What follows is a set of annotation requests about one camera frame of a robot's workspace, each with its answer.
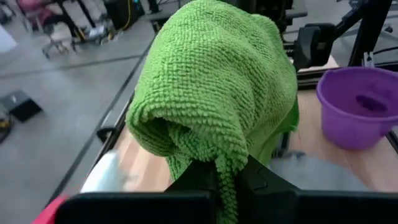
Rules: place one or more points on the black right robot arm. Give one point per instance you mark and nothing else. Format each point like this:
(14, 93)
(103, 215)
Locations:
(314, 46)

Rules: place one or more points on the pink office chair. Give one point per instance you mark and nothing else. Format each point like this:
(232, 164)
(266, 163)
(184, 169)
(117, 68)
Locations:
(37, 12)

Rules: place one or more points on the white-trigger orange spray bottle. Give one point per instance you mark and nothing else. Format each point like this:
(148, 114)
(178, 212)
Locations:
(105, 174)

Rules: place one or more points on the grey waffle cloth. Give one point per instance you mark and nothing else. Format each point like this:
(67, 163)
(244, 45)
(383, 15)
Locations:
(317, 174)

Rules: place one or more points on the black cabinet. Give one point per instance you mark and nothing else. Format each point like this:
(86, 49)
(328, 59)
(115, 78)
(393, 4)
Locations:
(113, 12)

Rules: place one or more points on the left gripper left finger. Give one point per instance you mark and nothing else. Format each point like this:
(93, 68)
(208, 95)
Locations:
(124, 208)

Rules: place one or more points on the green microfibre cloth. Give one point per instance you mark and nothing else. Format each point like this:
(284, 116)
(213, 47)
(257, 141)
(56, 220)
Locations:
(211, 77)

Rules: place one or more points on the black floor box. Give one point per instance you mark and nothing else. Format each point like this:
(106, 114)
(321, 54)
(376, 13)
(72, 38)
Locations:
(20, 105)

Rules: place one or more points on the purple plastic bucket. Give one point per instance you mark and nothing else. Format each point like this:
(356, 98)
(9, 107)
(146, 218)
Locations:
(357, 124)

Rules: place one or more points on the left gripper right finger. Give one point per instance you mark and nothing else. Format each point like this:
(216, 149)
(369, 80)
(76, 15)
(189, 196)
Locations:
(311, 208)

